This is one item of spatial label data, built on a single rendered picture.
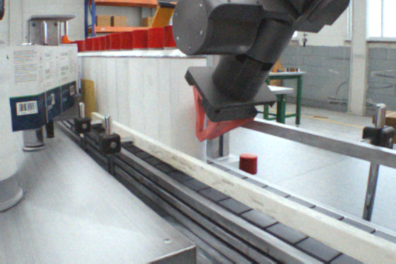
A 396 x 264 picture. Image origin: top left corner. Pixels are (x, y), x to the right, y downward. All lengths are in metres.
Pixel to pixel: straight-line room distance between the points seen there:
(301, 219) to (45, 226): 0.24
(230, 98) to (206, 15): 0.13
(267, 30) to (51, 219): 0.29
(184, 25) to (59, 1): 7.98
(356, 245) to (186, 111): 0.28
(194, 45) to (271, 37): 0.08
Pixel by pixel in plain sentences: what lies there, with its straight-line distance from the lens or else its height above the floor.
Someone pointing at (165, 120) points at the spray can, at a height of 0.94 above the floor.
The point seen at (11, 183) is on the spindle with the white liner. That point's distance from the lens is 0.42.
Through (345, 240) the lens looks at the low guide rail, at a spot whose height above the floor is 0.91.
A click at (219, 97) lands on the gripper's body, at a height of 1.00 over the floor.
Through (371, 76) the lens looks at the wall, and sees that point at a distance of 6.39.
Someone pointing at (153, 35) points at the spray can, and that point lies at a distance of 0.56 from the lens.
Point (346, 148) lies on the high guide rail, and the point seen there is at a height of 0.96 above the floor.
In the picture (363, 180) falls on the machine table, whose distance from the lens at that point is 0.64.
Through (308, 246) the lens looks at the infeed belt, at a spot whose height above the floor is 0.88.
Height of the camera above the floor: 1.05
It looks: 11 degrees down
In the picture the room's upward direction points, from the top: straight up
